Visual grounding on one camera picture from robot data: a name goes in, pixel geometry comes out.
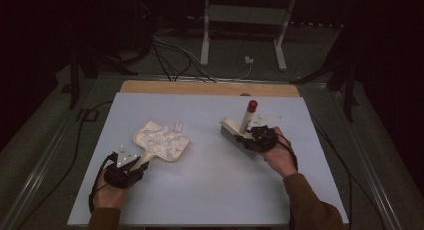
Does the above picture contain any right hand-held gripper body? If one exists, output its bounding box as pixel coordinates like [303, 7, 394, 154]
[248, 113, 284, 154]

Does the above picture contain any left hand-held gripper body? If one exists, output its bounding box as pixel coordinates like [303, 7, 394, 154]
[103, 144, 145, 190]

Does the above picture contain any cream brush with red cap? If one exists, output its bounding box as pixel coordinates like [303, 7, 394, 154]
[219, 99, 259, 160]

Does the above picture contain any pile of paper scraps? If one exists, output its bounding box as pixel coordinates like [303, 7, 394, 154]
[137, 120, 189, 159]

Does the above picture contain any cream plastic dustpan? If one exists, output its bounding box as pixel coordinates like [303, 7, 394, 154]
[130, 120, 191, 173]

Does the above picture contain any person's left hand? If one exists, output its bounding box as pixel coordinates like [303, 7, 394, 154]
[93, 168, 135, 211]

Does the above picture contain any person's right hand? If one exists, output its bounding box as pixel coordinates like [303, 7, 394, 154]
[261, 126, 299, 179]

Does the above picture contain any white table cover sheet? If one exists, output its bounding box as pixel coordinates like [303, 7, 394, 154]
[67, 92, 350, 227]

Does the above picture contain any black tripod stand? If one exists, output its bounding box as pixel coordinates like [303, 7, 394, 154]
[289, 24, 360, 123]
[67, 45, 140, 110]

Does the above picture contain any white metal stand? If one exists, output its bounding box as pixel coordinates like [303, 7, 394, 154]
[199, 0, 298, 72]

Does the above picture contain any dark equipment rack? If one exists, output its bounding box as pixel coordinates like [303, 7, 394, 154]
[109, 0, 158, 58]

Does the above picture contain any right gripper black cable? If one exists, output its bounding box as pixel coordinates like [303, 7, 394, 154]
[275, 132, 299, 173]

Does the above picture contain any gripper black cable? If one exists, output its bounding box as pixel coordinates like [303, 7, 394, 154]
[78, 100, 118, 215]
[275, 132, 299, 173]

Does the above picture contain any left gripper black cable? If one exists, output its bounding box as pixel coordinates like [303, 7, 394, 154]
[78, 100, 118, 215]

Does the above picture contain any white floor cable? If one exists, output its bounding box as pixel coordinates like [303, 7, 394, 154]
[213, 62, 253, 82]

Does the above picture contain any metal floor rail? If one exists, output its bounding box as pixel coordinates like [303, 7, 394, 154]
[0, 77, 98, 230]
[329, 89, 405, 230]

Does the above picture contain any long black floor cable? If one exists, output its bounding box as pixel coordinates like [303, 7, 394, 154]
[311, 114, 354, 230]

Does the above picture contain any bundle of black floor cables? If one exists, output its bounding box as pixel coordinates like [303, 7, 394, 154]
[151, 34, 218, 83]

